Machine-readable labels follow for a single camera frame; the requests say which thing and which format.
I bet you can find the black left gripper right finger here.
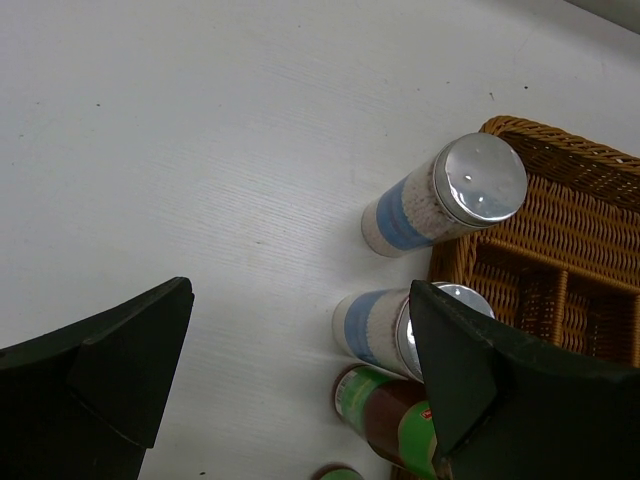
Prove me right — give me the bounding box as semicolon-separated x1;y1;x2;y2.
410;281;639;479

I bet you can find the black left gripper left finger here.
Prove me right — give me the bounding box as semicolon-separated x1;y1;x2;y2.
1;277;194;479

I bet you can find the far green-label sauce bottle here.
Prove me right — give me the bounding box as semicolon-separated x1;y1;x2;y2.
332;364;437;479

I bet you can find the green-label sauce bottle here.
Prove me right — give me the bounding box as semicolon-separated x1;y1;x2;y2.
310;463;364;480
332;364;437;479

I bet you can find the near silver-lid salt shaker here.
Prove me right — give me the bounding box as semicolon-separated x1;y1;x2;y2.
333;282;496;384

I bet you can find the silver-lid salt shaker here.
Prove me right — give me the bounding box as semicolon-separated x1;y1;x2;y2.
361;133;528;257
333;282;496;384

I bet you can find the brown wicker basket tray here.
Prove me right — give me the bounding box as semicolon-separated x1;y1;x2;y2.
425;116;639;372

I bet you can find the near green-label sauce bottle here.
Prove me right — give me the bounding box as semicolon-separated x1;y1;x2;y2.
310;463;364;480

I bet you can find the far silver-lid salt shaker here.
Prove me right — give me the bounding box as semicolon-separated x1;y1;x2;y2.
361;133;528;257

